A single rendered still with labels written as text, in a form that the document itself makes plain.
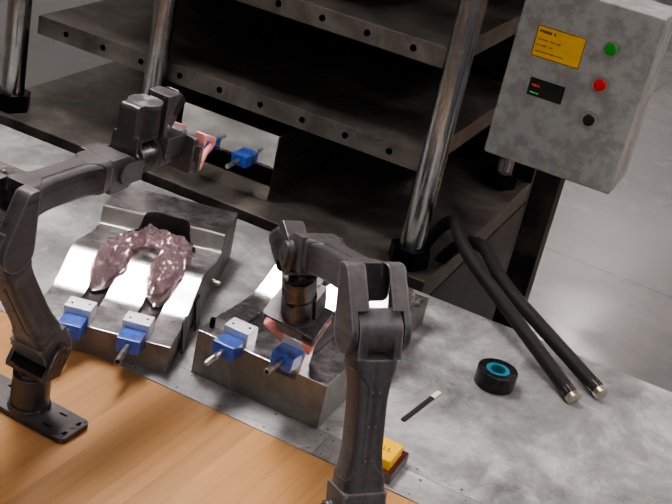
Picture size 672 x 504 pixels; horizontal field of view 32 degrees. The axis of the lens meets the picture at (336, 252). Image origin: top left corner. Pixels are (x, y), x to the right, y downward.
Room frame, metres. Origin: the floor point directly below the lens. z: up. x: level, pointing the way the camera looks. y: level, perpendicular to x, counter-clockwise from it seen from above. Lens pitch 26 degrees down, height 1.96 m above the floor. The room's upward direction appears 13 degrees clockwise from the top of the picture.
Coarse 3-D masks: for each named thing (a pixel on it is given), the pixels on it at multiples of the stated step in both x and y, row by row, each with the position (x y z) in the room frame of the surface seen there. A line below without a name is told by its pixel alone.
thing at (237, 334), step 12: (228, 324) 1.80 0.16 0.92; (240, 324) 1.81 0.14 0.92; (228, 336) 1.78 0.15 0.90; (240, 336) 1.79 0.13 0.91; (252, 336) 1.80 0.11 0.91; (216, 348) 1.76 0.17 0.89; (228, 348) 1.75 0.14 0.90; (240, 348) 1.77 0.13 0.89; (204, 360) 1.71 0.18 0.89; (228, 360) 1.75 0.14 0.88
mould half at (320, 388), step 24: (264, 288) 2.01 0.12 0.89; (336, 288) 2.02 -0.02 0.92; (408, 288) 2.06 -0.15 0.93; (240, 312) 1.91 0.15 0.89; (216, 336) 1.80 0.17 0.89; (264, 336) 1.83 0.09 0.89; (216, 360) 1.79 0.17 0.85; (240, 360) 1.78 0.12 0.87; (264, 360) 1.76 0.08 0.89; (312, 360) 1.79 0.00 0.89; (336, 360) 1.81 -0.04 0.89; (240, 384) 1.77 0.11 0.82; (264, 384) 1.76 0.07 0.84; (288, 384) 1.74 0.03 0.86; (312, 384) 1.73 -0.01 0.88; (336, 384) 1.76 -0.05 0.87; (288, 408) 1.74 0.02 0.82; (312, 408) 1.72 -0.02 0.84; (336, 408) 1.79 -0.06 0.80
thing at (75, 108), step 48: (48, 96) 3.03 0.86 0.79; (96, 96) 3.11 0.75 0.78; (192, 96) 3.28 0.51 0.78; (192, 192) 2.63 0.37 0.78; (240, 192) 2.68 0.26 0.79; (288, 192) 2.74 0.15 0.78; (336, 192) 2.81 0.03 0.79; (384, 192) 2.88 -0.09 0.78; (480, 192) 3.03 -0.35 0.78; (384, 240) 2.58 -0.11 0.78; (432, 288) 2.48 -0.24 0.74
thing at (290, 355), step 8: (288, 336) 1.76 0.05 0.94; (280, 344) 1.75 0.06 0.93; (288, 344) 1.76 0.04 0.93; (296, 344) 1.75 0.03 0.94; (272, 352) 1.72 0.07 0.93; (280, 352) 1.72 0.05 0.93; (288, 352) 1.73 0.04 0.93; (296, 352) 1.74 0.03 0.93; (304, 352) 1.75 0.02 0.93; (312, 352) 1.78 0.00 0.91; (272, 360) 1.72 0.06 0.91; (280, 360) 1.71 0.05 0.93; (288, 360) 1.71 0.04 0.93; (296, 360) 1.72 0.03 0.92; (304, 360) 1.75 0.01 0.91; (272, 368) 1.67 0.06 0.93; (280, 368) 1.71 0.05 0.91; (288, 368) 1.71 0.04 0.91; (296, 368) 1.75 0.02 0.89
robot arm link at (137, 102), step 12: (132, 96) 1.79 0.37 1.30; (144, 96) 1.80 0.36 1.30; (120, 108) 1.75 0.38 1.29; (132, 108) 1.74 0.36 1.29; (144, 108) 1.75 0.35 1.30; (156, 108) 1.77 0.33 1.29; (120, 120) 1.75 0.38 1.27; (132, 120) 1.74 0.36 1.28; (144, 120) 1.76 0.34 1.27; (156, 120) 1.77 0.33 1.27; (120, 132) 1.75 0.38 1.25; (132, 132) 1.74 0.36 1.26; (144, 132) 1.76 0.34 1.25; (156, 132) 1.77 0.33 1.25; (108, 144) 1.76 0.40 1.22; (120, 144) 1.75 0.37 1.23; (132, 144) 1.74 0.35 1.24; (132, 156) 1.74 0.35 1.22; (132, 168) 1.71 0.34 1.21; (120, 180) 1.69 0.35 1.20; (132, 180) 1.71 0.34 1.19
